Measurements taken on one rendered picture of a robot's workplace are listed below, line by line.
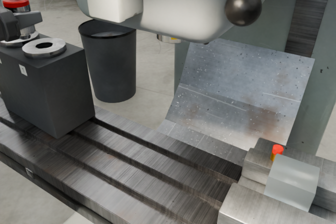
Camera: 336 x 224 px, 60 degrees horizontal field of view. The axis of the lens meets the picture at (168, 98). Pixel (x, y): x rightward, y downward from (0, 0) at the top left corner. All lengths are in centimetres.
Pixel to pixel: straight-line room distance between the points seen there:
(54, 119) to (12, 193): 139
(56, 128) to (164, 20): 47
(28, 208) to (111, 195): 138
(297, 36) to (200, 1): 49
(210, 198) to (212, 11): 38
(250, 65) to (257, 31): 9
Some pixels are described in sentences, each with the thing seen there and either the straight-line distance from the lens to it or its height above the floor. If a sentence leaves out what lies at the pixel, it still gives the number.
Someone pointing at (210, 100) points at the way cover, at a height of 99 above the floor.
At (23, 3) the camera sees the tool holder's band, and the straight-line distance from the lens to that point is 66.
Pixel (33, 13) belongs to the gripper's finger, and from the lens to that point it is 66.
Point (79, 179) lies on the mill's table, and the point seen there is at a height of 98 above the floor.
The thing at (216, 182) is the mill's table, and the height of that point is 98.
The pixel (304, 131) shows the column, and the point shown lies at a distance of 86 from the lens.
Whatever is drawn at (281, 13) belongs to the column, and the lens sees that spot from 74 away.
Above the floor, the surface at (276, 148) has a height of 112.
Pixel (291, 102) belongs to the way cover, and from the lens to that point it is 76.
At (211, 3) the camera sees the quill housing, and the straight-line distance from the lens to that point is 28.
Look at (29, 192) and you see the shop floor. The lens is 202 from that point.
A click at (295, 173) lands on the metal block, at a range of 45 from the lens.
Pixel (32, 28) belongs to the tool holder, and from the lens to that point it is 67.
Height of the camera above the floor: 143
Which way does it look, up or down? 33 degrees down
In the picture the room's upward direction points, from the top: straight up
